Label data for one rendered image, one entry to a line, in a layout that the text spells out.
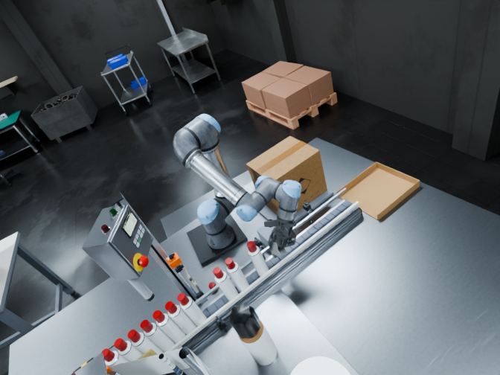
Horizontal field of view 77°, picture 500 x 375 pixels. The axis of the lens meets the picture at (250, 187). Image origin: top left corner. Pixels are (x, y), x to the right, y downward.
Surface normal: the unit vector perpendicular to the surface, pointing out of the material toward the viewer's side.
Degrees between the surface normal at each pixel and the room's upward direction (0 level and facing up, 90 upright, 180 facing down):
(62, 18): 90
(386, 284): 0
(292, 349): 0
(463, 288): 0
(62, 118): 90
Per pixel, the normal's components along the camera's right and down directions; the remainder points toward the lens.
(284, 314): -0.29, -0.73
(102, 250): -0.02, 0.65
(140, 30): 0.43, 0.47
